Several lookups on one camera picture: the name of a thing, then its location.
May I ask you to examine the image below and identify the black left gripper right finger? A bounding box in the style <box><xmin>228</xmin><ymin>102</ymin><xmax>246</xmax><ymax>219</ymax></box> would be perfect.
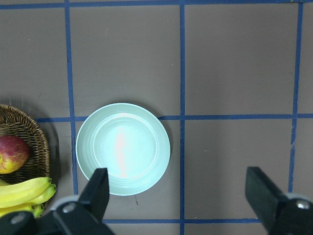
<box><xmin>245</xmin><ymin>166</ymin><xmax>313</xmax><ymax>235</ymax></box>

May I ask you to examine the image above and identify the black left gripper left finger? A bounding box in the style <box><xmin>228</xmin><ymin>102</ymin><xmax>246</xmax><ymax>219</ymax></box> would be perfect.
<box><xmin>0</xmin><ymin>168</ymin><xmax>113</xmax><ymax>235</ymax></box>

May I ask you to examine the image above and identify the pale green round plate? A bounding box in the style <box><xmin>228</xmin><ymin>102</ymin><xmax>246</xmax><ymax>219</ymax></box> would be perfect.
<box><xmin>75</xmin><ymin>103</ymin><xmax>171</xmax><ymax>196</ymax></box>

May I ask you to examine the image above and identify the yellow banana bunch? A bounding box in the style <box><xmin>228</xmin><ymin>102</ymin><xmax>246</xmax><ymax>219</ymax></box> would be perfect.
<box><xmin>0</xmin><ymin>177</ymin><xmax>56</xmax><ymax>218</ymax></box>

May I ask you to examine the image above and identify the red yellow apple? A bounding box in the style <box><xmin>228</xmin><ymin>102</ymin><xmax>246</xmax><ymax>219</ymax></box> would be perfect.
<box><xmin>0</xmin><ymin>135</ymin><xmax>30</xmax><ymax>174</ymax></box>

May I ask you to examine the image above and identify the brown wicker basket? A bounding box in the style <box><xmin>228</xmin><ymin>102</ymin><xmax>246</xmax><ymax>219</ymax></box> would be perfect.
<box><xmin>0</xmin><ymin>104</ymin><xmax>51</xmax><ymax>184</ymax></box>

